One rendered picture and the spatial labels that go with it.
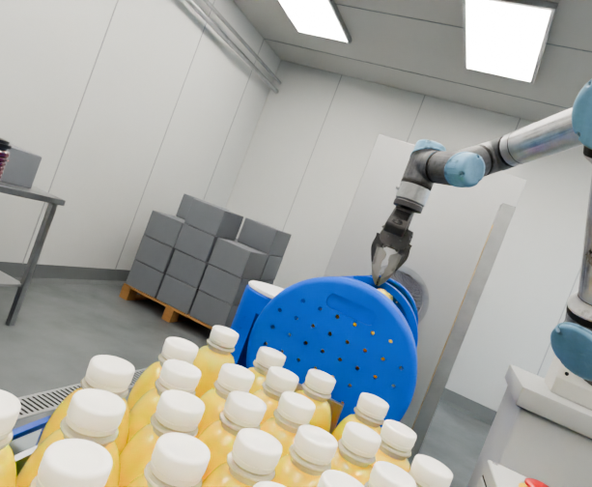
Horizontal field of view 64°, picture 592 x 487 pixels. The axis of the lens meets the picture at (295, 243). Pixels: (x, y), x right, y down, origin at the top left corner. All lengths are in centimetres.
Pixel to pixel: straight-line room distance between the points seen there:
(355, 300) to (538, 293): 528
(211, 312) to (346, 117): 331
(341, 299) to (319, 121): 592
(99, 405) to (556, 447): 91
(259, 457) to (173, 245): 442
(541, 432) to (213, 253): 376
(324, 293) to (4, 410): 54
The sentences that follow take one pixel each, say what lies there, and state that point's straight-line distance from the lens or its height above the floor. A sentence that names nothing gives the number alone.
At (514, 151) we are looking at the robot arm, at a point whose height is 160.
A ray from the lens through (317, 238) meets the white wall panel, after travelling 629.
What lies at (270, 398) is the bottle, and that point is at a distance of 60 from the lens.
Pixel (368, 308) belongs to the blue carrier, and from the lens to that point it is 78.
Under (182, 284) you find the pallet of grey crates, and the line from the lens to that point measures 469.
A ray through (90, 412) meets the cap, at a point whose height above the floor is 111.
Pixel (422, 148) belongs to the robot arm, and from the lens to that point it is 118.
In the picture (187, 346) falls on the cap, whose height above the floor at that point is 111.
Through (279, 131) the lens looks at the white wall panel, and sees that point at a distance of 680.
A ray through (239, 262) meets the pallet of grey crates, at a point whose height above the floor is 79.
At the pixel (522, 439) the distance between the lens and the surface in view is 111.
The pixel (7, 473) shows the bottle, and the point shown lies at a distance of 38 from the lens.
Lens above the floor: 128
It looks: 2 degrees down
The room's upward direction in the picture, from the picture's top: 21 degrees clockwise
